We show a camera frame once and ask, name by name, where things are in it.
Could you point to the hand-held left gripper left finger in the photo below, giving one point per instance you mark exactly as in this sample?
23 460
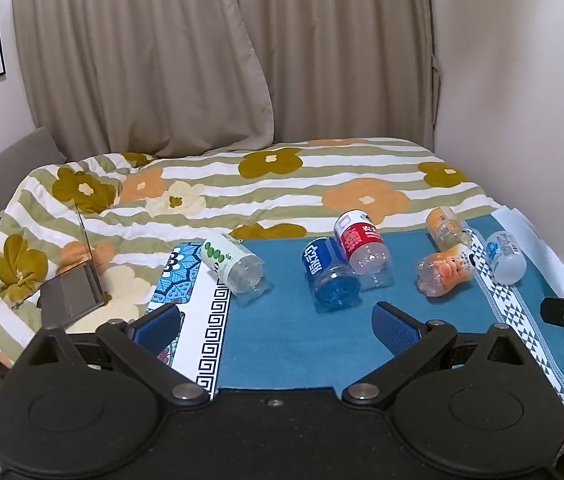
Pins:
158 326

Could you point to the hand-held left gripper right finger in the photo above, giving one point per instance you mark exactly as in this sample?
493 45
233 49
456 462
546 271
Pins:
392 329

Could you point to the white light-blue label bottle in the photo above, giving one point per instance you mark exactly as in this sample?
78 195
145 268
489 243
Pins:
504 255

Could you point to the peach print clear bottle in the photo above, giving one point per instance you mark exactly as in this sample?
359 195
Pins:
444 270

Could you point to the grey laptop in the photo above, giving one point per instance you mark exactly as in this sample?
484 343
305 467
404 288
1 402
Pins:
74 295

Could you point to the green label plastic bottle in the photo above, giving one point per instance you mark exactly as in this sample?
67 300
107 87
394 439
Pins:
222 255

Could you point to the red label plastic bottle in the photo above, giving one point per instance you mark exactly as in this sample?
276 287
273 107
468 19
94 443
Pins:
359 235

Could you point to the blue label plastic bottle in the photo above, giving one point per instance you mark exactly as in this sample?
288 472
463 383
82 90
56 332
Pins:
319 260

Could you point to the blue patterned tablecloth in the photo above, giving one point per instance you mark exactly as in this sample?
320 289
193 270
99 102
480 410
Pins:
282 330

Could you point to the orange label plastic bottle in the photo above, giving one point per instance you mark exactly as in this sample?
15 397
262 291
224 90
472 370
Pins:
440 225

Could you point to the floral striped blanket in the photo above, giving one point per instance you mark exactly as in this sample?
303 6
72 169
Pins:
312 175

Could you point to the grey sofa backrest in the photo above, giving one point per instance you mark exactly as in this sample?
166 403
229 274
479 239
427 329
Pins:
7 160

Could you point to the beige curtain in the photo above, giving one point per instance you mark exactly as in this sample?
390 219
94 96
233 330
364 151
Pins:
341 50
137 50

